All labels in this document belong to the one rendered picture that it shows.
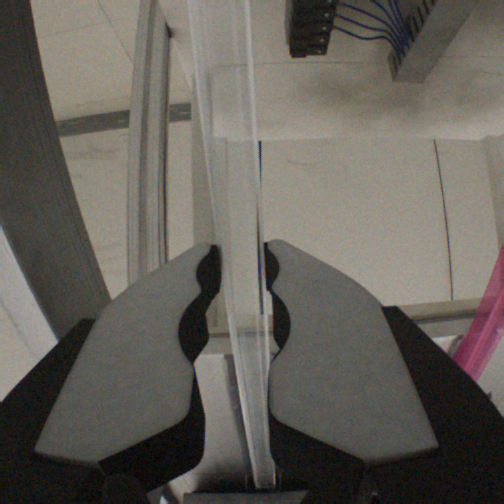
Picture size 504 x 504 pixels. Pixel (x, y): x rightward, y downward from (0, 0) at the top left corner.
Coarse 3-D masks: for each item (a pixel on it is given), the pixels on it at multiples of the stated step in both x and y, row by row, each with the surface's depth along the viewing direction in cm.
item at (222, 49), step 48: (192, 0) 8; (240, 0) 8; (192, 48) 9; (240, 48) 9; (240, 96) 9; (240, 144) 10; (240, 192) 11; (240, 240) 12; (240, 288) 13; (240, 336) 15; (240, 384) 17
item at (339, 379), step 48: (288, 288) 10; (336, 288) 10; (288, 336) 8; (336, 336) 8; (384, 336) 8; (288, 384) 7; (336, 384) 7; (384, 384) 7; (288, 432) 6; (336, 432) 6; (384, 432) 6; (432, 432) 6
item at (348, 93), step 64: (256, 0) 43; (384, 0) 42; (192, 64) 57; (256, 64) 58; (320, 64) 58; (384, 64) 58; (448, 64) 56; (320, 128) 84; (384, 128) 84; (448, 128) 83
